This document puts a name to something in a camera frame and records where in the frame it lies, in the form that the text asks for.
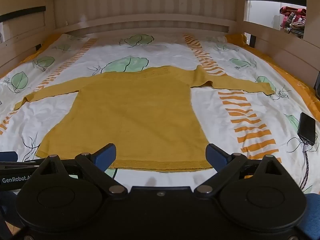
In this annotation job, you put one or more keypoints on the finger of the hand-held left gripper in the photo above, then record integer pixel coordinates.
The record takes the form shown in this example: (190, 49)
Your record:
(8, 155)

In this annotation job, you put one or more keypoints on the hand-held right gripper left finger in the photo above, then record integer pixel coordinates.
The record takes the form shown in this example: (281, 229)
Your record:
(106, 156)

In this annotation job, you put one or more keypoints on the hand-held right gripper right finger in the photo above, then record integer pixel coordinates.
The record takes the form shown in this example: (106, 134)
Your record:
(216, 156)

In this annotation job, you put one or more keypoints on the yellow knit sweater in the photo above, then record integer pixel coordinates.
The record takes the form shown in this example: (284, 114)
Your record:
(135, 115)

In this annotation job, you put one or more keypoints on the pile of colourful clothes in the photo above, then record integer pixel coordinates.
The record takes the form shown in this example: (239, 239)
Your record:
(293, 17)

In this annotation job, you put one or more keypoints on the leaf print bed sheet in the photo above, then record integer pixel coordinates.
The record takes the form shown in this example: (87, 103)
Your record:
(225, 120)

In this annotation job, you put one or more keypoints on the black power bank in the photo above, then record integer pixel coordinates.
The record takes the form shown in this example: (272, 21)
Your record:
(307, 128)

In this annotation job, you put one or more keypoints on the orange mattress cover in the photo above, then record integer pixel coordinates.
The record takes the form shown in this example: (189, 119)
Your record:
(287, 70)

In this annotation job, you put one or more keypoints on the wooden bed frame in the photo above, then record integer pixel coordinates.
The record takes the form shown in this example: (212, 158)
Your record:
(155, 7)

